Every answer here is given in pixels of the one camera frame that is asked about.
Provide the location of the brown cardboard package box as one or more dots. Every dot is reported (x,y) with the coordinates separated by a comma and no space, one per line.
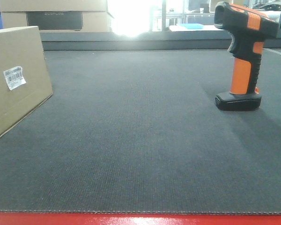
(22,46)

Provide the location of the white barcode label sticker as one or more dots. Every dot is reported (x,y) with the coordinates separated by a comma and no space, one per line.
(14,77)

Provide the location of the orange black barcode scanner gun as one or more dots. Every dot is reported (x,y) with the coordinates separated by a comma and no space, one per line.
(249,29)

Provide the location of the dark grey fabric mat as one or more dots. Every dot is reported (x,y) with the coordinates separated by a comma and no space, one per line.
(140,132)

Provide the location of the blue flat tray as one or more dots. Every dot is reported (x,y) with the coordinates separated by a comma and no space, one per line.
(191,26)

